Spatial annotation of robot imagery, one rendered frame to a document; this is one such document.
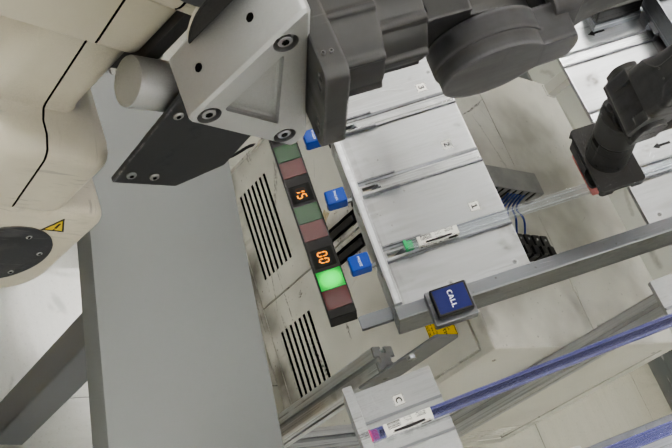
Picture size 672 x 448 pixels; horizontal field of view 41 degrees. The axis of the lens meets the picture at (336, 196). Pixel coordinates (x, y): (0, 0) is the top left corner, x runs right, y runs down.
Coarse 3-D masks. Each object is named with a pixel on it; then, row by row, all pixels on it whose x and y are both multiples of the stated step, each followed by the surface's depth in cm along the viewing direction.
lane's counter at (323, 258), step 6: (330, 246) 130; (312, 252) 130; (318, 252) 130; (324, 252) 130; (330, 252) 130; (312, 258) 129; (318, 258) 129; (324, 258) 129; (330, 258) 129; (318, 264) 129; (324, 264) 129; (330, 264) 129
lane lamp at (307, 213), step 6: (312, 204) 133; (294, 210) 133; (300, 210) 133; (306, 210) 133; (312, 210) 133; (318, 210) 133; (300, 216) 132; (306, 216) 132; (312, 216) 132; (318, 216) 132; (300, 222) 132; (306, 222) 132
